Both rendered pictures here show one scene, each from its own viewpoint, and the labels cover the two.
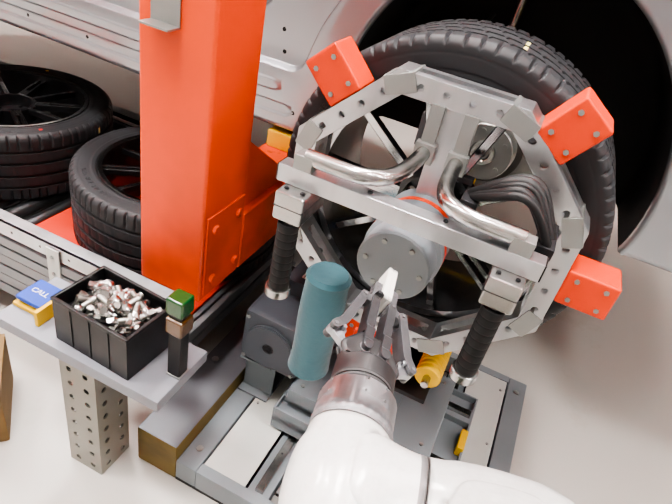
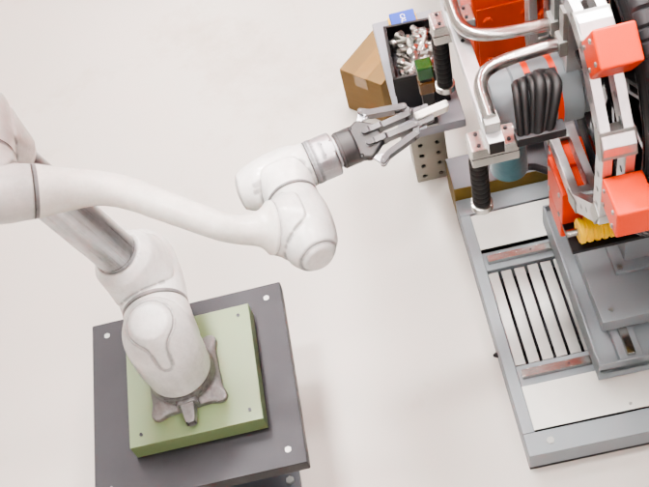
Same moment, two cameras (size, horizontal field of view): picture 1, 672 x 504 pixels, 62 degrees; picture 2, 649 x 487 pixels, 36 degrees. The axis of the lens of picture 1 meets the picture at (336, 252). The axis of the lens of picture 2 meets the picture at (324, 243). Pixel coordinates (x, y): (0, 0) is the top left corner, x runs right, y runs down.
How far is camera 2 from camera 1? 1.66 m
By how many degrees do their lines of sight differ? 57
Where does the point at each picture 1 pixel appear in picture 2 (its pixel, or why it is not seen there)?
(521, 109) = (576, 18)
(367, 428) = (299, 157)
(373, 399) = (319, 149)
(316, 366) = (497, 167)
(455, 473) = (297, 189)
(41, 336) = (382, 52)
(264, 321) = not seen: hidden behind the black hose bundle
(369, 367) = (339, 137)
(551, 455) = not seen: outside the picture
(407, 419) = (626, 286)
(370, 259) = not seen: hidden behind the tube
